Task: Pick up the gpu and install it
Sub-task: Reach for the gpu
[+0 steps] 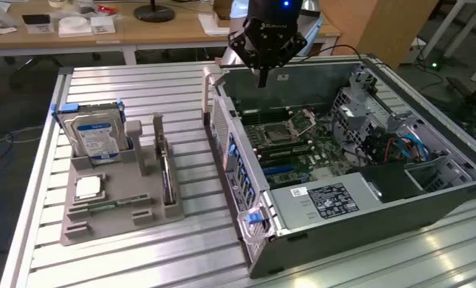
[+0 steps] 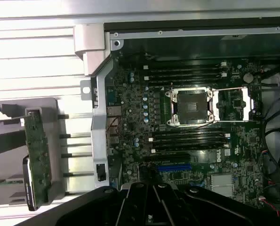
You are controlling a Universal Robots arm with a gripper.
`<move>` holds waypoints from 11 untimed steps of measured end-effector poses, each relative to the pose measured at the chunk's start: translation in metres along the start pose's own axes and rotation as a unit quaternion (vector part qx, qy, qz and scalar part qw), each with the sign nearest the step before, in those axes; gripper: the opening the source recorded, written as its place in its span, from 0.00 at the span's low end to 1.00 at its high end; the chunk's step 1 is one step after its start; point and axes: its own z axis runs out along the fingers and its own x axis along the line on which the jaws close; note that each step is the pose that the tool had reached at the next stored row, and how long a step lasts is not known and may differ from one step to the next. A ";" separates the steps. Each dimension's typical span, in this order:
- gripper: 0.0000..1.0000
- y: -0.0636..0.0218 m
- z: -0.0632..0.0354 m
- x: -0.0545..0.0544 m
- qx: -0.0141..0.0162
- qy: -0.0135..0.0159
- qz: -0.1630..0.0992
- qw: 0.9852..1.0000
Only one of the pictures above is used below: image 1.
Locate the wooden cabinet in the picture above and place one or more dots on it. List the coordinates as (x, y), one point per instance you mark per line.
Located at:
(382, 30)

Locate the silver power supply unit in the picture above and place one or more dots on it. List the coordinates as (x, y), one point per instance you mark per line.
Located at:
(290, 207)

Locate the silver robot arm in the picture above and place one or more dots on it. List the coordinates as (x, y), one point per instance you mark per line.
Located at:
(315, 33)

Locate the brown cardboard box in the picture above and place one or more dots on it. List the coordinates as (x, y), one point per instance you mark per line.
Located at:
(223, 9)

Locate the white paper slip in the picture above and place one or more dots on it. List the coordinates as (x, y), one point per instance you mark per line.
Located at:
(2, 30)

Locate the white desk frame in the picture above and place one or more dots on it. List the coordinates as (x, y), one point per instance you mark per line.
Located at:
(442, 30)

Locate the CPU socket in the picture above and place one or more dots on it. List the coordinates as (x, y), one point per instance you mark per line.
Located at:
(278, 133)

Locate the blue case latch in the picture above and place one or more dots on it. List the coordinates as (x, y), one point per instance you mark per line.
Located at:
(254, 218)

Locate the dark grey open PC case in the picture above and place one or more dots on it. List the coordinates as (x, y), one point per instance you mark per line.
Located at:
(342, 237)

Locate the metal disk bay cage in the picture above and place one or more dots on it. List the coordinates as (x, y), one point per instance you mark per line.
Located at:
(354, 114)

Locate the blue expansion slot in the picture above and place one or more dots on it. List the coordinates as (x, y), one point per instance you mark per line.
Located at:
(278, 171)

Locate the green motherboard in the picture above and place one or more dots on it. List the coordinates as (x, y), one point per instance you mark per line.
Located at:
(322, 150)

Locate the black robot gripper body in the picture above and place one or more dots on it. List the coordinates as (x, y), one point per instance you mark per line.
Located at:
(271, 33)

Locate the loose green RAM stick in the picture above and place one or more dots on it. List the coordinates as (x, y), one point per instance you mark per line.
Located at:
(114, 204)

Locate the white round dish on box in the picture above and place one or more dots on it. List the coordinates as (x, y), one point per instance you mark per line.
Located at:
(74, 25)

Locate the graphics card with metal bracket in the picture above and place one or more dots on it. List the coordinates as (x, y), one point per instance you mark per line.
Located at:
(166, 168)

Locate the grey parts rack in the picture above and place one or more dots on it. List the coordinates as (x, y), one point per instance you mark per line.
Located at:
(122, 222)

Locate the installed green RAM stick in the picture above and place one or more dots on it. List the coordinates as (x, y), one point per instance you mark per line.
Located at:
(287, 152)

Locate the wooden desk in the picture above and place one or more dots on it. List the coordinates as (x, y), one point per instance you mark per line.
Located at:
(162, 33)

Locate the white box with black top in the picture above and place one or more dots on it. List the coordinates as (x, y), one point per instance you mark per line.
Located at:
(38, 23)

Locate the small white labelled box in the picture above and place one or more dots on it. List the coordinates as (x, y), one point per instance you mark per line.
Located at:
(103, 25)

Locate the black round lamp base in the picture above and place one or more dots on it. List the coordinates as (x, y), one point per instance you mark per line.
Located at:
(154, 13)

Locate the hard disk in blue caddy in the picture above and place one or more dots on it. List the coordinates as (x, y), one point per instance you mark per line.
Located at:
(98, 138)

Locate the blue slot retention clip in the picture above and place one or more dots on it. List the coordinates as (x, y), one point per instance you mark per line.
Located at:
(234, 148)

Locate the silver CPU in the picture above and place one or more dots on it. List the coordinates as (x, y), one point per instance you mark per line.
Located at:
(88, 188)

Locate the metal socket cover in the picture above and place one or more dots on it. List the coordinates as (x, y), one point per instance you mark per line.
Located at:
(303, 111)

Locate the stack of white papers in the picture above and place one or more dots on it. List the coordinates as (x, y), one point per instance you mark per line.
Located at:
(214, 25)

